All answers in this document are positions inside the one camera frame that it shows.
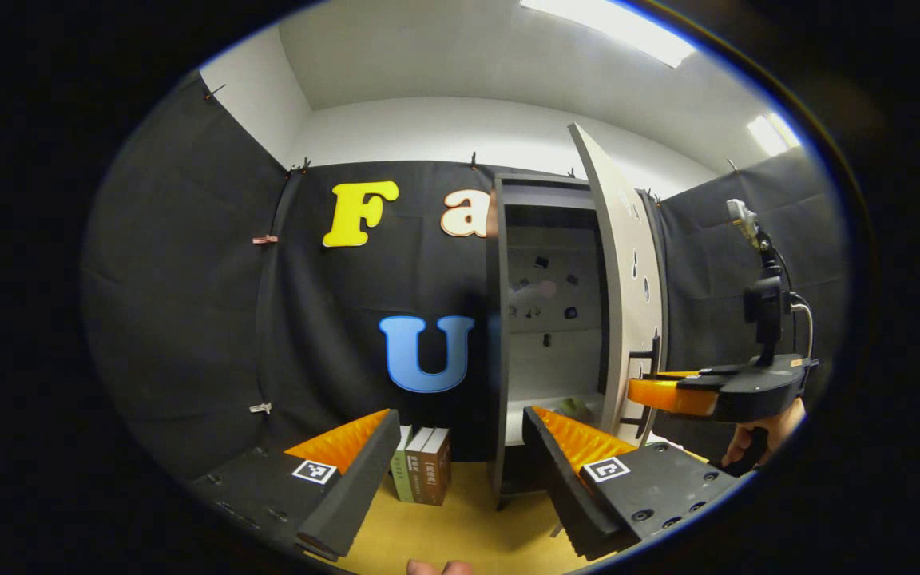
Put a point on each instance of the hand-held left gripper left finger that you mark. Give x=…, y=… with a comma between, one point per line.
x=356, y=495

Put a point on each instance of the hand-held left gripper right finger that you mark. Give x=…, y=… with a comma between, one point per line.
x=560, y=487

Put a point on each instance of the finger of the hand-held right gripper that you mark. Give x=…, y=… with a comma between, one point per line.
x=668, y=395
x=676, y=374

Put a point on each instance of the light green bottle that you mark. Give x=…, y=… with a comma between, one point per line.
x=576, y=409

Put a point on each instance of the beige cabinet door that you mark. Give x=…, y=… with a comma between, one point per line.
x=616, y=279

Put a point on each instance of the green book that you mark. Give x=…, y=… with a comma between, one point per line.
x=402, y=471

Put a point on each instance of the black backdrop cloth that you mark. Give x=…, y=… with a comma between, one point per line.
x=188, y=319

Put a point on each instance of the small ceiling light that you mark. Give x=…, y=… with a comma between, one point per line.
x=771, y=134

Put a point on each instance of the long ceiling light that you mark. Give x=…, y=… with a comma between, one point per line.
x=612, y=28

